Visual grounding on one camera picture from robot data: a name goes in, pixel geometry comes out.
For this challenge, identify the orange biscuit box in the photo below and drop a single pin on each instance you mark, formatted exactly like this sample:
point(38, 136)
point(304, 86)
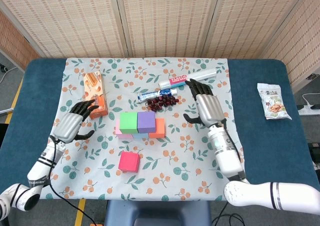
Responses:
point(95, 86)

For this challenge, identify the red foam cube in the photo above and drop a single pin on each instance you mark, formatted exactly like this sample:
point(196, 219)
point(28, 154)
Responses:
point(128, 161)

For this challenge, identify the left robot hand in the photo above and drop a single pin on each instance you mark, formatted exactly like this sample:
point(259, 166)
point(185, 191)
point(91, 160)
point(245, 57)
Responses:
point(70, 126)

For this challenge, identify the pink foam cube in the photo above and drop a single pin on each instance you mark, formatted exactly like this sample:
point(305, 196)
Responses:
point(121, 135)

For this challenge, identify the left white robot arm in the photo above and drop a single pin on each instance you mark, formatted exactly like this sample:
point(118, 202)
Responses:
point(42, 166)

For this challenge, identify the dark red grape bunch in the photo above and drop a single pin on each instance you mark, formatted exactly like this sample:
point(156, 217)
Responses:
point(155, 106)

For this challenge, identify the green foam cube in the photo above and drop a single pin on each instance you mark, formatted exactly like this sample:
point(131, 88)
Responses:
point(128, 122)

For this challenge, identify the orange foam cube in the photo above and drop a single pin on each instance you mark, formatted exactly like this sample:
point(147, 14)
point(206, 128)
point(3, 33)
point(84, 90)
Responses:
point(158, 129)

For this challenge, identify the nut snack bag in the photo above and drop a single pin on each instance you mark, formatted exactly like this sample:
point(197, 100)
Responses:
point(273, 103)

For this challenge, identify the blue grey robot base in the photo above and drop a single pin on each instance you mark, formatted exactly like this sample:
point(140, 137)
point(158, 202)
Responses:
point(155, 211)

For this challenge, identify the floral print tablecloth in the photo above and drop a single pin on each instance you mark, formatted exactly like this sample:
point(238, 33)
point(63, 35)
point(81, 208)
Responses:
point(150, 73)

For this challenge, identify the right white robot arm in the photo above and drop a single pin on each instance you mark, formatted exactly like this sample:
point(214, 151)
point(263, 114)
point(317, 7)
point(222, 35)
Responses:
point(230, 156)

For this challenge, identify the white power strip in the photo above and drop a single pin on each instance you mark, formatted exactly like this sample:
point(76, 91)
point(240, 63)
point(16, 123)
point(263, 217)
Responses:
point(310, 110)

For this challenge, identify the grey metal bar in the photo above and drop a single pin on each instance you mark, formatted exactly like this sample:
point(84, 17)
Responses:
point(6, 111)

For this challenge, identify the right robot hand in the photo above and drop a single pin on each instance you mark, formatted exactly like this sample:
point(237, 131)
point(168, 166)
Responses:
point(210, 108)

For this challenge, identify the plastic food wrap roll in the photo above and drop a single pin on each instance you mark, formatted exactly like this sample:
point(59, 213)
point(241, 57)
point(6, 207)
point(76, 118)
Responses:
point(200, 75)

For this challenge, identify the bamboo folding screen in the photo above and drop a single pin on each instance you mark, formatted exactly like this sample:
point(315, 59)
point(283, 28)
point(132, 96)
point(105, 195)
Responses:
point(162, 18)

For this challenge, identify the light blue foam cube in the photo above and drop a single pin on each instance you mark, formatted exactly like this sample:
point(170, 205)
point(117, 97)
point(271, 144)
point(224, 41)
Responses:
point(140, 135)

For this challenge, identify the purple foam cube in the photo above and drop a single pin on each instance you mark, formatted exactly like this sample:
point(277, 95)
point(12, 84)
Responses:
point(146, 121)

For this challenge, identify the white blue toothpaste tube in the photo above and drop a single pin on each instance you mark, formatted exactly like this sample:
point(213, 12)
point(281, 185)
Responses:
point(150, 96)

